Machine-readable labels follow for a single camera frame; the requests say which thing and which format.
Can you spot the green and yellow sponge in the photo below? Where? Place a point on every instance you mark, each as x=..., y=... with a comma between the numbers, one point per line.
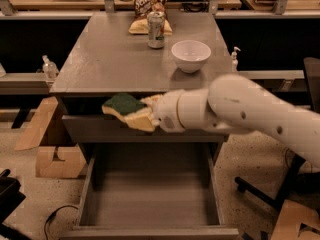
x=121, y=105

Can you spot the cardboard box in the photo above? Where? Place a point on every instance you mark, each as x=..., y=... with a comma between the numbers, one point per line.
x=56, y=155

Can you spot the white ceramic bowl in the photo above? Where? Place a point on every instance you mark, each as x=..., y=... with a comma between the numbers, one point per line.
x=190, y=55

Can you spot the chip bag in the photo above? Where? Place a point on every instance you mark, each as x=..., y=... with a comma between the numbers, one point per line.
x=142, y=8

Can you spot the open grey bottom drawer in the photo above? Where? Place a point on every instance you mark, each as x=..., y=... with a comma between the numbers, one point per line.
x=151, y=191

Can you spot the grey middle drawer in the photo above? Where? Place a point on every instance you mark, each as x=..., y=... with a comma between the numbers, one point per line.
x=98, y=129

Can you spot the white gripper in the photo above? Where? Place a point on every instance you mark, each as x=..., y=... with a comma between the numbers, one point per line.
x=167, y=110

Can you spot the cardboard piece bottom right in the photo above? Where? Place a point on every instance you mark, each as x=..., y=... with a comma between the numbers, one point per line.
x=296, y=222

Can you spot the black object at left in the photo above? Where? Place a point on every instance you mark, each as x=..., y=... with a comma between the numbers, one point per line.
x=10, y=198

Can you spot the black chair base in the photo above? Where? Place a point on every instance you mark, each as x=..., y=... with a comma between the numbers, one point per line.
x=293, y=181

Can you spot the silver soda can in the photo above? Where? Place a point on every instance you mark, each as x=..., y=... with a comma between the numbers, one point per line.
x=156, y=24

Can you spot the grey drawer cabinet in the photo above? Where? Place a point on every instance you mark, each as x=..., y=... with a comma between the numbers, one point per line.
x=106, y=60

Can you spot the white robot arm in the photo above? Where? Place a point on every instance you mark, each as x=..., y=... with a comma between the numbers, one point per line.
x=233, y=104

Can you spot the clear sanitizer bottle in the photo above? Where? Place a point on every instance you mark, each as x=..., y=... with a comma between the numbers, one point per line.
x=49, y=68

